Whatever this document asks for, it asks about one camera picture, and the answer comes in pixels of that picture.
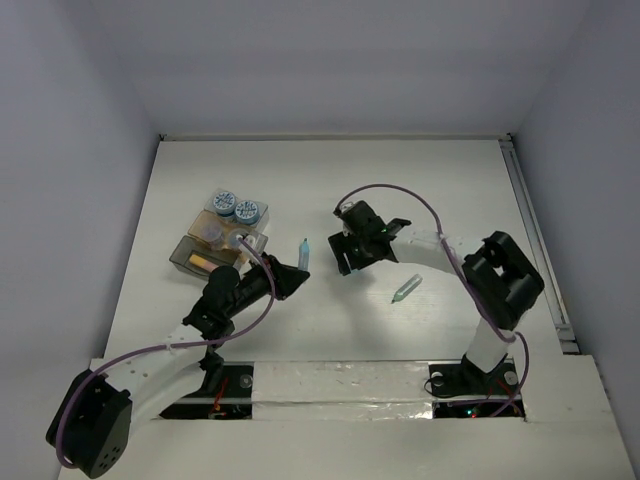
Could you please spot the purple clip jar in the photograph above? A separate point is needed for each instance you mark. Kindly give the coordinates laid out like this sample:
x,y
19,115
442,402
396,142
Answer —
x,y
213,234

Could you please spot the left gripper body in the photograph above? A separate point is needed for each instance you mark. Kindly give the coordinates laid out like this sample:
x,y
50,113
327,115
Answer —
x,y
275,276

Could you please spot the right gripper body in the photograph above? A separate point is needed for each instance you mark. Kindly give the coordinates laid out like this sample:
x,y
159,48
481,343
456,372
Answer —
x,y
357,243

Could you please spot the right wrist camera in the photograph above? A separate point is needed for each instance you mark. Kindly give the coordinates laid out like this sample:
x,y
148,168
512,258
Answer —
x,y
348,211

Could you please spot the grey plastic bin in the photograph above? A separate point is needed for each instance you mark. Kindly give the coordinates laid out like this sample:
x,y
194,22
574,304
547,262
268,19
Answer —
x,y
188,246

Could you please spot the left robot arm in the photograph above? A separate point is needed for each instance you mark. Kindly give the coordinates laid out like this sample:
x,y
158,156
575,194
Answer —
x,y
105,405

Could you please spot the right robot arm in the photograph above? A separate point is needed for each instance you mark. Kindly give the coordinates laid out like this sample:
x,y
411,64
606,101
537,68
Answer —
x,y
502,282

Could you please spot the blue splash label jar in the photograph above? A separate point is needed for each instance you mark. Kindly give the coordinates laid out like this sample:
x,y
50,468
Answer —
x,y
223,203

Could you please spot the aluminium side rail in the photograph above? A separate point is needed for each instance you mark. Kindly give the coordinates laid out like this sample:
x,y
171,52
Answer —
x,y
564,330

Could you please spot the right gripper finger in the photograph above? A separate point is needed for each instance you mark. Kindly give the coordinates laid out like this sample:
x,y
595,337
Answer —
x,y
357,259
340,245

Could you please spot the blue marker pen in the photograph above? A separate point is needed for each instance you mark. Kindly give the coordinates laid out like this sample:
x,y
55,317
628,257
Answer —
x,y
304,255

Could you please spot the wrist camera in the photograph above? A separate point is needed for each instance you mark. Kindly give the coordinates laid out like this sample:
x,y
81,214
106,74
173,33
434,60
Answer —
x,y
348,211
253,245

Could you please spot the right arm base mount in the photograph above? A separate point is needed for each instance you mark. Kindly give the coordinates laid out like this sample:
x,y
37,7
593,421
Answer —
x,y
459,390

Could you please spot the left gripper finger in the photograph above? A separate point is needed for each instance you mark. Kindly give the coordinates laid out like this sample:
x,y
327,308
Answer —
x,y
287,280
274,264

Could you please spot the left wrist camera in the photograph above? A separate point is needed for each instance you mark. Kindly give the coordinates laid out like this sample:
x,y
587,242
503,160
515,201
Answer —
x,y
253,245

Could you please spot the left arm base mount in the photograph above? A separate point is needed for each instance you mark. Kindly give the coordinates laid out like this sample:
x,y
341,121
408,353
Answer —
x,y
231,400

